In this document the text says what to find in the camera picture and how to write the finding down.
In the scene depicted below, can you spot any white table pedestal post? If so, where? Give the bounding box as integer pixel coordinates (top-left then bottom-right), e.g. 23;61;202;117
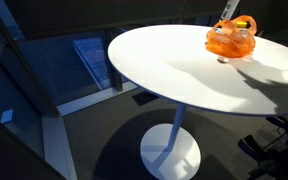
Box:
166;103;188;152

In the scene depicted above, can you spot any orange plastic bag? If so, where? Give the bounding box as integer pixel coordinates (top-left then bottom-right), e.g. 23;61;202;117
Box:
205;14;258;59

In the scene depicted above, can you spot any white round table base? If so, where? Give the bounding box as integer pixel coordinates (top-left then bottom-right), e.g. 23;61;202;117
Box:
139;123;202;180

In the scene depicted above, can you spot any blue padded equipment foot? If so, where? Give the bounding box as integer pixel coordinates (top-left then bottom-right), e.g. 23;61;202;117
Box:
237;134;269;163

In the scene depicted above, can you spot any dark square floor hatch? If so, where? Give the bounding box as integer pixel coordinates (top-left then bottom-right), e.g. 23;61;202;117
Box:
131;90;160;107

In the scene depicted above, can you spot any small yellow object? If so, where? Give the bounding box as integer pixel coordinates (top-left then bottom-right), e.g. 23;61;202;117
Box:
235;21;249;29

